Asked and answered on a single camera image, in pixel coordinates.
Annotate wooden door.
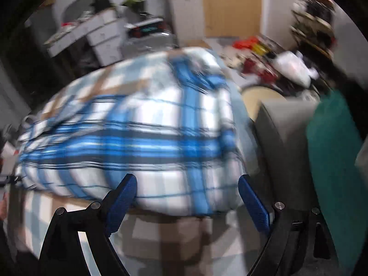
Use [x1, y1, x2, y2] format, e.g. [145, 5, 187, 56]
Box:
[193, 0, 263, 38]

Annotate blue plaid flannel clothes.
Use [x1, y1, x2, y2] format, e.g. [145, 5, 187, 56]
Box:
[14, 47, 259, 217]

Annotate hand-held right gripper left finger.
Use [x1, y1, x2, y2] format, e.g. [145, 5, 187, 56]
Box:
[38, 173, 138, 276]

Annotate green cloth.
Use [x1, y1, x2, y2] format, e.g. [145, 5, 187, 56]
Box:
[306, 90, 364, 271]

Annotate silver suitcase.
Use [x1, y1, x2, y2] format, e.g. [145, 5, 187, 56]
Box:
[121, 32, 179, 55]

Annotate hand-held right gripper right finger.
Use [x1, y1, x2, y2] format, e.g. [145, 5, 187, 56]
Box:
[237, 174, 339, 276]

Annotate red plastic bag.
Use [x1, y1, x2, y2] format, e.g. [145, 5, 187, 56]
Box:
[232, 36, 259, 49]

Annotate white drawer cabinet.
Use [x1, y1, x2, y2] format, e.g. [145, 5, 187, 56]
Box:
[43, 9, 127, 66]

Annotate brown blue checked bed sheet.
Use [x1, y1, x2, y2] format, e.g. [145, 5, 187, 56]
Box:
[6, 46, 259, 276]

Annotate tall white cabinet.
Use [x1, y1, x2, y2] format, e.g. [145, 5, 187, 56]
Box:
[167, 0, 206, 48]

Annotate green plant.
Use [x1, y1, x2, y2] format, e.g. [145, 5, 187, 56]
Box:
[121, 0, 146, 13]

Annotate white plastic bag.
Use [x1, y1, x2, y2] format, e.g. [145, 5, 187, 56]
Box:
[273, 50, 319, 88]

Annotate cluttered rack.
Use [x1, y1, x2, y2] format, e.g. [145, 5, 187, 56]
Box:
[289, 0, 338, 61]

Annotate round beige stool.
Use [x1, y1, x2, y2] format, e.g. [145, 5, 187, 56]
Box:
[241, 86, 288, 121]

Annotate arched mirror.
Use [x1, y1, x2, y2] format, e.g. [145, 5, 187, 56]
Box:
[53, 0, 110, 26]

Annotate pile of colourful clutter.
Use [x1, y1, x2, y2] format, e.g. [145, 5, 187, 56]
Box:
[221, 36, 319, 92]

